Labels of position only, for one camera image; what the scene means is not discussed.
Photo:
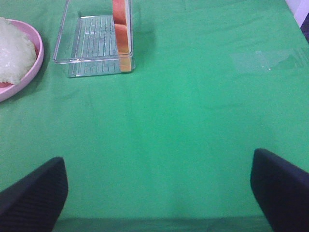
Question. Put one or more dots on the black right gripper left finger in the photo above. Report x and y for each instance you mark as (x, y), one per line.
(34, 203)

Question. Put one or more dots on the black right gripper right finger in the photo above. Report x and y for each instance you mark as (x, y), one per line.
(281, 190)

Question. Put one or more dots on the green lettuce leaf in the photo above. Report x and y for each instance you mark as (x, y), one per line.
(11, 38)

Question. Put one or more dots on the toast bread slice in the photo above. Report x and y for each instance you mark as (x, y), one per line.
(121, 11)
(20, 70)

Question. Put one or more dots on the pink round plate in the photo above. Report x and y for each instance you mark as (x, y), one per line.
(34, 36)

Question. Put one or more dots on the green tablecloth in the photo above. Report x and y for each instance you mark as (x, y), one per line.
(214, 80)

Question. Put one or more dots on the clear right bread tray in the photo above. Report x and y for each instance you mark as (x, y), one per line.
(86, 42)

